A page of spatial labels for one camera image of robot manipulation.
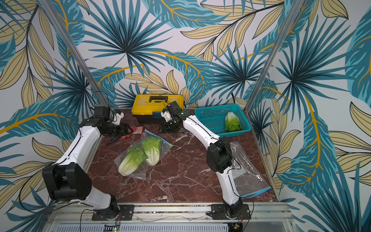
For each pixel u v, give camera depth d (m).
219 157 0.54
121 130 0.74
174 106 0.72
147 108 0.98
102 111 0.65
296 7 0.69
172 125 0.75
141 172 0.82
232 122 1.00
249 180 0.84
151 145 0.88
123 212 0.73
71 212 0.73
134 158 0.83
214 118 1.13
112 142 0.98
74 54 0.85
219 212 0.75
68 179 0.42
